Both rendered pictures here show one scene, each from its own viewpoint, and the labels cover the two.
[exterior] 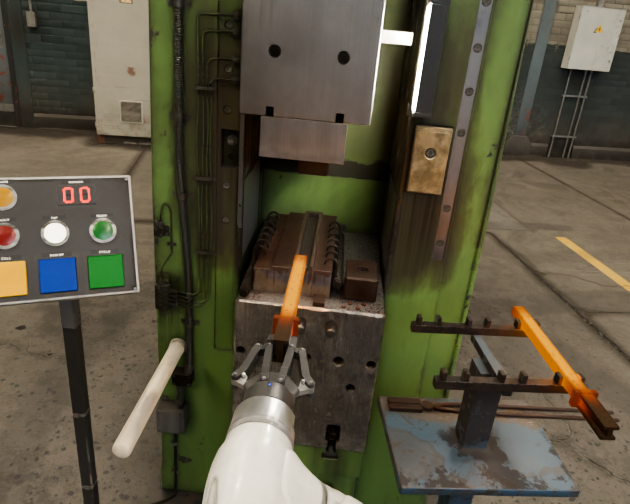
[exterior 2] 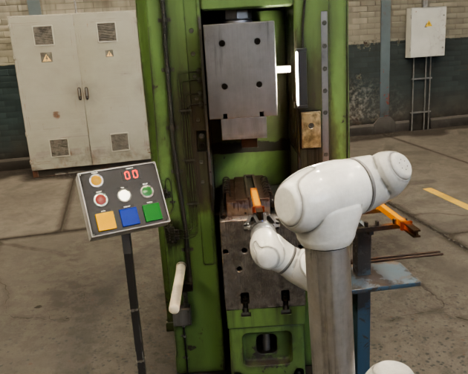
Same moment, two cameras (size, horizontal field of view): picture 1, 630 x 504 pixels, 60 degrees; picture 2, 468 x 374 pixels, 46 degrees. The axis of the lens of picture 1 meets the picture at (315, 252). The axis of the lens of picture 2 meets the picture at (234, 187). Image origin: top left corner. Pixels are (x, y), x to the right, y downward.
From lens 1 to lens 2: 116 cm
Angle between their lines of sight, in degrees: 8
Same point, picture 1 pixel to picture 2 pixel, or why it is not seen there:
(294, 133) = (239, 125)
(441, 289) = not seen: hidden behind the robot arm
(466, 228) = not seen: hidden behind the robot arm
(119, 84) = (47, 126)
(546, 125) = (404, 105)
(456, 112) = (320, 102)
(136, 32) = (57, 83)
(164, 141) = (164, 142)
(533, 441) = (395, 268)
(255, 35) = (214, 80)
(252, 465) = (267, 234)
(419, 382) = not seen: hidden behind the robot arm
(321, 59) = (248, 87)
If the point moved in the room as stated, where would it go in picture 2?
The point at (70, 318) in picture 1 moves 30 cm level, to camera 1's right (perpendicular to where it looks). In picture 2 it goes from (128, 247) to (195, 242)
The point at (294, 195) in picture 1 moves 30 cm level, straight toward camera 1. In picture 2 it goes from (234, 167) to (241, 181)
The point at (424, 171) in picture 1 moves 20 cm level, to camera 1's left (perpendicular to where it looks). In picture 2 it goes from (310, 136) to (267, 139)
